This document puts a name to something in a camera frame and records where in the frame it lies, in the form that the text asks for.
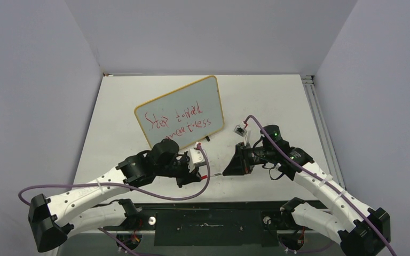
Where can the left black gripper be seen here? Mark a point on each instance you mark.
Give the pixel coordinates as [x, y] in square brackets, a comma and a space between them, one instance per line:
[187, 177]

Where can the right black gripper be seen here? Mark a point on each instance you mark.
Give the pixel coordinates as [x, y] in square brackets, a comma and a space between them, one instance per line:
[239, 166]

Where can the yellow framed whiteboard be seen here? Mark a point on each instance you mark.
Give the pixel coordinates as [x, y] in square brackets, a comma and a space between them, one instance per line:
[185, 115]

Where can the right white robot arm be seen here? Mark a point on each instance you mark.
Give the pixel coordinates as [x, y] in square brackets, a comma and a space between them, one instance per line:
[298, 166]

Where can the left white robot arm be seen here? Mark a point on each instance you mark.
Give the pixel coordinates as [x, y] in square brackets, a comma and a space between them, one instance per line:
[54, 219]

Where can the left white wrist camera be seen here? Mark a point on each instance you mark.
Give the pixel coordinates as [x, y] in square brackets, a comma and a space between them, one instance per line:
[197, 159]

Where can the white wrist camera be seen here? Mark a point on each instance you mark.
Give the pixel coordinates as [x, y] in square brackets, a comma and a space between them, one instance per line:
[197, 159]
[243, 131]

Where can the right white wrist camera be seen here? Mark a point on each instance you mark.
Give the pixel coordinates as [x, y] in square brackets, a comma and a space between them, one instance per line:
[243, 131]

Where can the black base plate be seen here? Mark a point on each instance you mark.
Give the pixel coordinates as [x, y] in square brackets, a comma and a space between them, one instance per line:
[251, 214]

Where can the aluminium frame rail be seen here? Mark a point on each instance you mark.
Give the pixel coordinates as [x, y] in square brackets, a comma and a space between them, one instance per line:
[304, 215]

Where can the aluminium side rail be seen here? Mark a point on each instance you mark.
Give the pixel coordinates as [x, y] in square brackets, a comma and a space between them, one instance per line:
[325, 139]

